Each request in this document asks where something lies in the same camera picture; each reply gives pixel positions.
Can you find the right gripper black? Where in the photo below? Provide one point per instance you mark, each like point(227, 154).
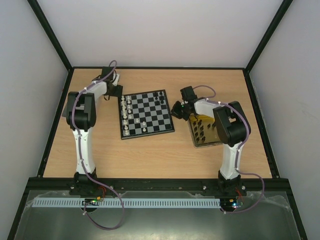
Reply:
point(178, 110)

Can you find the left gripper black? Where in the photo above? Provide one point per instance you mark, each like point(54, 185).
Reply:
point(119, 93)

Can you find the gold tin box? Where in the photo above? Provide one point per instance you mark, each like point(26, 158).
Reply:
point(203, 131)

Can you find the black silver chess board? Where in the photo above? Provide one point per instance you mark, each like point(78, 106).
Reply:
point(151, 107)

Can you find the silver tin lid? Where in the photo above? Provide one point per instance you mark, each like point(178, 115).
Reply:
point(64, 112)

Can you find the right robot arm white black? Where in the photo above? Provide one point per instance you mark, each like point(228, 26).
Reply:
point(233, 130)

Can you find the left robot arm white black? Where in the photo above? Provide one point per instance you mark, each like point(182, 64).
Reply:
point(81, 116)

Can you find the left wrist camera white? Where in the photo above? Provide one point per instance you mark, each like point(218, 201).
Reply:
point(116, 79)

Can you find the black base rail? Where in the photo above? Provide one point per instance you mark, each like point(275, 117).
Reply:
point(206, 187)

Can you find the white slotted cable duct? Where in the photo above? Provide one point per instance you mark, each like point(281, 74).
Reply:
point(130, 203)

